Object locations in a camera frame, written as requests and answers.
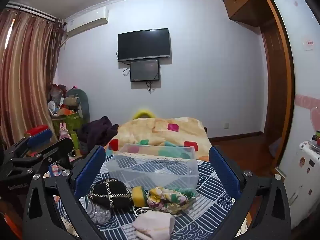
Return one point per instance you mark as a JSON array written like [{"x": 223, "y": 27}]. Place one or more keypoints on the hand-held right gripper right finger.
[{"x": 225, "y": 173}]

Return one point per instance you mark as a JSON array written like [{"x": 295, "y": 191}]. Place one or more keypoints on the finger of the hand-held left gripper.
[
  {"x": 40, "y": 138},
  {"x": 58, "y": 148}
]

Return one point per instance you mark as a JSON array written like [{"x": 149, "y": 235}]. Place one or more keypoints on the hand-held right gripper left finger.
[{"x": 89, "y": 173}]

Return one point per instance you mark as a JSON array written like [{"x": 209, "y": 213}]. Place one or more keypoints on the yellow sponge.
[{"x": 140, "y": 197}]

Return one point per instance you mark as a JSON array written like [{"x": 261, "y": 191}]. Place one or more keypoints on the clear plastic storage box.
[{"x": 152, "y": 167}]

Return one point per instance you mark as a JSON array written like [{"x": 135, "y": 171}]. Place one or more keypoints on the floral cloth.
[{"x": 166, "y": 200}]

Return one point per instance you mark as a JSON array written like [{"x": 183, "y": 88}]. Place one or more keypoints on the pale pink cloth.
[{"x": 155, "y": 225}]

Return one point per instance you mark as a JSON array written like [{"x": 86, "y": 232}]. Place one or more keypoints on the red flat object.
[{"x": 36, "y": 129}]

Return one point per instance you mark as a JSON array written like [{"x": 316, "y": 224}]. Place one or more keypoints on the green bottle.
[{"x": 75, "y": 142}]

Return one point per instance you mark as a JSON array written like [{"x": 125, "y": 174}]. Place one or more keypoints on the pink rabbit toy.
[{"x": 64, "y": 131}]

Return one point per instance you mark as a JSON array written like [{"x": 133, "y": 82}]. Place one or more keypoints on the green cardboard box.
[{"x": 70, "y": 122}]

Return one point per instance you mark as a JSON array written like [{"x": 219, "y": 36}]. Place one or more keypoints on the small white fan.
[{"x": 51, "y": 106}]

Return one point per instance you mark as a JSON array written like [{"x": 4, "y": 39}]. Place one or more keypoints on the blue patterned bed sheet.
[{"x": 212, "y": 212}]

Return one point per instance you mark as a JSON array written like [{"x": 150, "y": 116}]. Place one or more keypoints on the clear plastic bag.
[{"x": 100, "y": 213}]

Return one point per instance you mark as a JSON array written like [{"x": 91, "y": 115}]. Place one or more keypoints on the dark purple garment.
[{"x": 97, "y": 132}]

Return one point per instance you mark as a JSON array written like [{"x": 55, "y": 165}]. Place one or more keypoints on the brown cylindrical bolster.
[{"x": 72, "y": 101}]

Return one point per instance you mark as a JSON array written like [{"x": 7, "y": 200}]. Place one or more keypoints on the striped brown curtain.
[{"x": 25, "y": 70}]

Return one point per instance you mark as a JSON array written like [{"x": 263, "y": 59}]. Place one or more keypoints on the yellow blanket with coloured squares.
[{"x": 155, "y": 130}]

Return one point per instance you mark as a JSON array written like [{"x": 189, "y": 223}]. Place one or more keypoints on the yellow-green rounded object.
[{"x": 143, "y": 113}]

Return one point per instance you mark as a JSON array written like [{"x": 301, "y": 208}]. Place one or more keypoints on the white small fridge with stickers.
[{"x": 306, "y": 180}]

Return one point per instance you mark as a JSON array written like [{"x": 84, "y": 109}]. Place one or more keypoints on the wooden wardrobe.
[{"x": 277, "y": 80}]

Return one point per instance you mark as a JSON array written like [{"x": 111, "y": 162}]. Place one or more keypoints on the white air conditioner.
[{"x": 87, "y": 21}]

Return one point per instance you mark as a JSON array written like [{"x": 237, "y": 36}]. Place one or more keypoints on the wall socket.
[{"x": 226, "y": 125}]

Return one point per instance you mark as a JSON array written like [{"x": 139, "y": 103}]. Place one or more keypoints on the pink wall decal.
[{"x": 313, "y": 115}]

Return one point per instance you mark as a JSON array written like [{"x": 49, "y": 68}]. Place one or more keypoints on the small black wall monitor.
[{"x": 145, "y": 70}]

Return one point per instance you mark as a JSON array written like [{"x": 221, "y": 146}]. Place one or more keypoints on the curtain rail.
[{"x": 32, "y": 10}]

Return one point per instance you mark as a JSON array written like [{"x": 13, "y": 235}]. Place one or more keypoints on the large black wall television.
[{"x": 144, "y": 44}]

